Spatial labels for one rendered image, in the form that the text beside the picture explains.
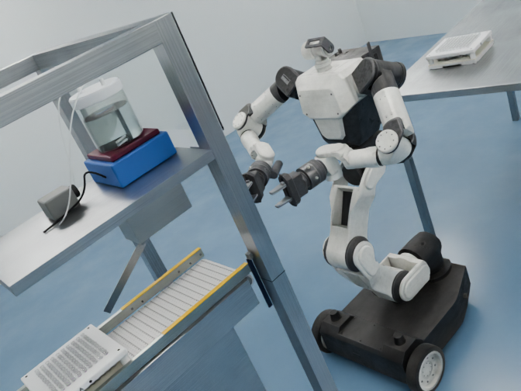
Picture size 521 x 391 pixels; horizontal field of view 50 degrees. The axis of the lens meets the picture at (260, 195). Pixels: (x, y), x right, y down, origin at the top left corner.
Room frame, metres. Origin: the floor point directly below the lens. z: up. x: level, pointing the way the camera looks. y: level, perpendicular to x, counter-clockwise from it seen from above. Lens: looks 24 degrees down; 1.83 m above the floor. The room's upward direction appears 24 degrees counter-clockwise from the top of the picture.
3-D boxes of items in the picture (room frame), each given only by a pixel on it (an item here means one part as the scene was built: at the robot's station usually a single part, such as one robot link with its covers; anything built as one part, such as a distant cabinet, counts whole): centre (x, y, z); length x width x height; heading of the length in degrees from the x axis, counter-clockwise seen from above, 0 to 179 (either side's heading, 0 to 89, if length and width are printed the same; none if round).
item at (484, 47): (2.69, -1.20, 0.90); 0.24 x 0.24 x 0.02; 40
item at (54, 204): (1.53, 0.52, 1.38); 0.10 x 0.07 x 0.06; 122
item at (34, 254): (1.50, 0.44, 1.33); 0.62 x 0.38 x 0.04; 122
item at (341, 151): (1.82, -0.30, 1.03); 0.13 x 0.07 x 0.09; 46
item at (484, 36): (2.69, -1.20, 0.95); 0.25 x 0.24 x 0.02; 40
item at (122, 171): (1.64, 0.31, 1.39); 0.21 x 0.20 x 0.09; 32
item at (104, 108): (1.63, 0.31, 1.53); 0.15 x 0.15 x 0.19
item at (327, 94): (2.08, -0.46, 1.15); 0.34 x 0.30 x 0.36; 32
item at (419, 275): (2.05, -0.42, 0.28); 0.21 x 0.20 x 0.13; 122
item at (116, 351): (1.36, 0.68, 0.97); 0.25 x 0.24 x 0.02; 32
